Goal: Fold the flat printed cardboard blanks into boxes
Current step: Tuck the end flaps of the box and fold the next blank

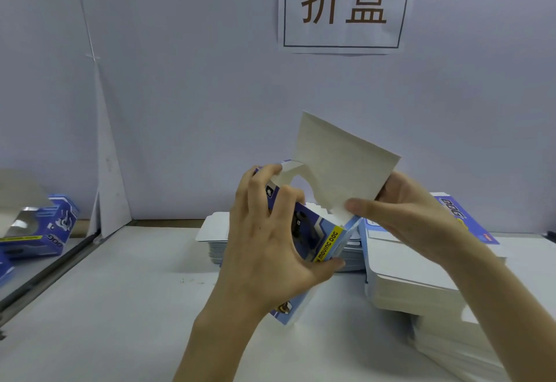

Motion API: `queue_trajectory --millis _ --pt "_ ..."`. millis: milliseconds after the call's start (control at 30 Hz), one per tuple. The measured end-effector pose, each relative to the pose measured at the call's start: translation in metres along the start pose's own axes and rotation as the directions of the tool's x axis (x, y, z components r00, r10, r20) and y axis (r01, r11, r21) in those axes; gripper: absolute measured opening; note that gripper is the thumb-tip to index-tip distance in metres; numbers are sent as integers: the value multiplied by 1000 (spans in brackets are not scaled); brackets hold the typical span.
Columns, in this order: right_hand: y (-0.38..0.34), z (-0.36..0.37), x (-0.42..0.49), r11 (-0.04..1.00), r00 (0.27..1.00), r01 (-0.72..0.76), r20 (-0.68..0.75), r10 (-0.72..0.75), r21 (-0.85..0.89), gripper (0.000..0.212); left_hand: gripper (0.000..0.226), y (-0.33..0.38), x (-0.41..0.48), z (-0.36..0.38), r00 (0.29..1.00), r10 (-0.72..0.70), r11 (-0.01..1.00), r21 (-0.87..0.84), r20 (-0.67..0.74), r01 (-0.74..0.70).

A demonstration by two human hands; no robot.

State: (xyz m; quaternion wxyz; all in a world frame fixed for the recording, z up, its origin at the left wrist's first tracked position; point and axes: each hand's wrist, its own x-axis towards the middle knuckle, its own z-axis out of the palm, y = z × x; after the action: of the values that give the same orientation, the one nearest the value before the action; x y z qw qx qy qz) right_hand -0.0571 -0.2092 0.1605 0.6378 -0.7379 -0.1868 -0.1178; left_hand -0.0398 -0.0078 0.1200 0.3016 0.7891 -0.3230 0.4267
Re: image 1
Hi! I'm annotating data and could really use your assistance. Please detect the person's left hand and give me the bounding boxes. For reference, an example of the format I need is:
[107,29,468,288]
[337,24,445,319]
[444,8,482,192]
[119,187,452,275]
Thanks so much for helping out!
[207,162,347,319]

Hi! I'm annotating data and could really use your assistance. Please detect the person's right hand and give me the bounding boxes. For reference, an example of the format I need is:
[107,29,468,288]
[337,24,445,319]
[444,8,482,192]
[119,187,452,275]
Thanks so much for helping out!
[345,171,472,267]

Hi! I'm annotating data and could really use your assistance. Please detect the stack of boxes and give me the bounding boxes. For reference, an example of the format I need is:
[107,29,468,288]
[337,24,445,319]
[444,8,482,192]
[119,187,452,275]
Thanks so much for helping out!
[357,191,524,382]
[195,211,367,273]

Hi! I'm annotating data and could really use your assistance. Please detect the blue dog-print cardboard box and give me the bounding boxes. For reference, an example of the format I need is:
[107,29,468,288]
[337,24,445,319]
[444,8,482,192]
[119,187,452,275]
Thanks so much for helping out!
[252,112,403,327]

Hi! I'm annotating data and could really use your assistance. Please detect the pile of blue boxes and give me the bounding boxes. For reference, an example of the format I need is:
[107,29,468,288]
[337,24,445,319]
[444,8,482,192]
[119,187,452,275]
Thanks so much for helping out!
[0,169,82,285]

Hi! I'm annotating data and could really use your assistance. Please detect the person's right forearm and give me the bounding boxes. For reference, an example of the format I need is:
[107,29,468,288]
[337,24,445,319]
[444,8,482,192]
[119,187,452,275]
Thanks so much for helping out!
[441,237,556,382]

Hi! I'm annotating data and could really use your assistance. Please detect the person's left forearm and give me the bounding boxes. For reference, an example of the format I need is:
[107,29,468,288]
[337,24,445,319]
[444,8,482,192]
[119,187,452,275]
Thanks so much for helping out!
[173,301,264,382]

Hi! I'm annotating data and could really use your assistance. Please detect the white paper wall sign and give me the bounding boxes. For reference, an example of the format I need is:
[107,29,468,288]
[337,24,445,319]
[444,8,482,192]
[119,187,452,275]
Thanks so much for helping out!
[278,0,419,55]

